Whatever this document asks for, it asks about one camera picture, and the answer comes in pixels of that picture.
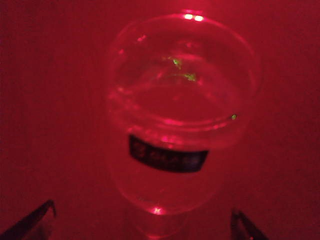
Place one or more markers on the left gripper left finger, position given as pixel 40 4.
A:
pixel 27 220

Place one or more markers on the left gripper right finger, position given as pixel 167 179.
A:
pixel 243 227

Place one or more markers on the clear stemmed wine glass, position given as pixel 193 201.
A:
pixel 180 100

